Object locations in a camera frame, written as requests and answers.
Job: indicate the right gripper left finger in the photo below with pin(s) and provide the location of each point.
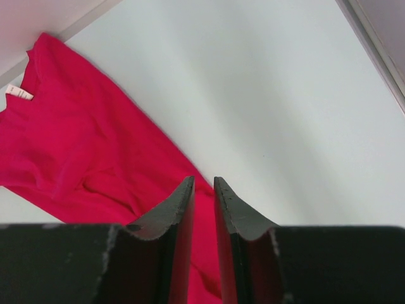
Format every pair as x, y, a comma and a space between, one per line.
146, 261

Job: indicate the magenta t shirt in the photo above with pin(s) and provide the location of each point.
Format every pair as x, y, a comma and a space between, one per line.
81, 150

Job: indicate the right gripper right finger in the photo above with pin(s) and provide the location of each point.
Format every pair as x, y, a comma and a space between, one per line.
262, 262

